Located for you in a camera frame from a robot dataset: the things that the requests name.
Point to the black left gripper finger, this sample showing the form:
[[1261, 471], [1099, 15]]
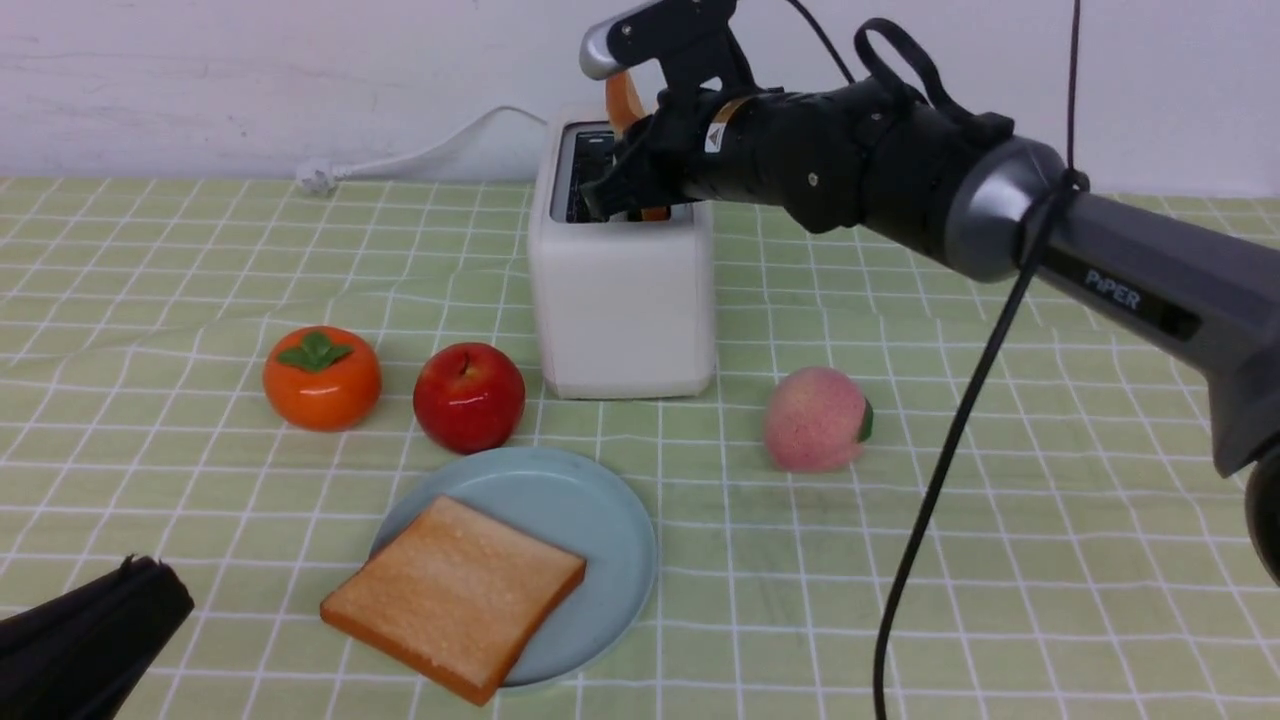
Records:
[[80, 655]]

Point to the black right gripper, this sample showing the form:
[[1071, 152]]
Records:
[[692, 148]]

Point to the toasted bread slice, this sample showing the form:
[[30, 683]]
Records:
[[456, 597], [625, 108]]

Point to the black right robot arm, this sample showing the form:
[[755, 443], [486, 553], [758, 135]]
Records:
[[975, 198]]

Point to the white two-slot toaster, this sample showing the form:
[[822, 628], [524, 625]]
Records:
[[623, 308]]

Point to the red toy apple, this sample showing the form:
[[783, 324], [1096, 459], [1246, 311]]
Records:
[[469, 398]]

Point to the pink toy peach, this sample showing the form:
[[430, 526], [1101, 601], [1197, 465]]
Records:
[[817, 420]]

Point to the light blue round plate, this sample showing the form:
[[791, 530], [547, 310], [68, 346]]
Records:
[[573, 502]]

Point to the orange toy persimmon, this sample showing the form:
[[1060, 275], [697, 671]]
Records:
[[322, 378]]

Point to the green checkered tablecloth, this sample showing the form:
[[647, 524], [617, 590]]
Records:
[[1085, 562]]

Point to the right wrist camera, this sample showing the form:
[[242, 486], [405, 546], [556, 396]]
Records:
[[691, 41]]

